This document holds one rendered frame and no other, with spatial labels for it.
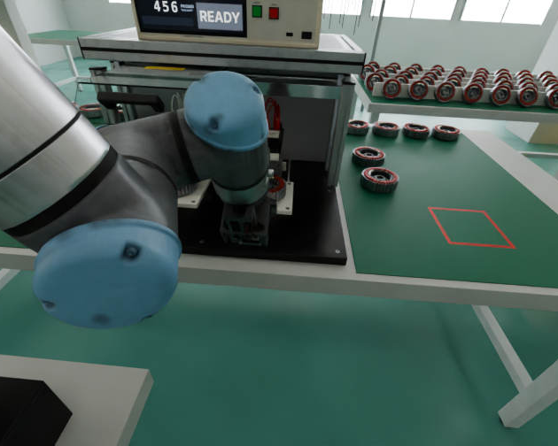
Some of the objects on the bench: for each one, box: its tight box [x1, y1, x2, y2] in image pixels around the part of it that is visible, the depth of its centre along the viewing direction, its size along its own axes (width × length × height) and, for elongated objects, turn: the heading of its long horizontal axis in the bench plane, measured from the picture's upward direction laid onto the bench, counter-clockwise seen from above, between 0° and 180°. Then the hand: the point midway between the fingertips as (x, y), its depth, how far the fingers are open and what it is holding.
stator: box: [360, 167, 399, 193], centre depth 93 cm, size 11×11×4 cm
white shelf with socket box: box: [0, 0, 43, 71], centre depth 119 cm, size 35×37×46 cm
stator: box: [268, 174, 287, 202], centre depth 80 cm, size 11×11×4 cm
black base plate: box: [177, 159, 347, 265], centre depth 84 cm, size 47×64×2 cm
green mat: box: [338, 127, 558, 289], centre depth 100 cm, size 94×61×1 cm, turn 173°
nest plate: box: [272, 181, 293, 215], centre depth 82 cm, size 15×15×1 cm
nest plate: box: [177, 179, 212, 208], centre depth 82 cm, size 15×15×1 cm
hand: (254, 225), depth 60 cm, fingers closed
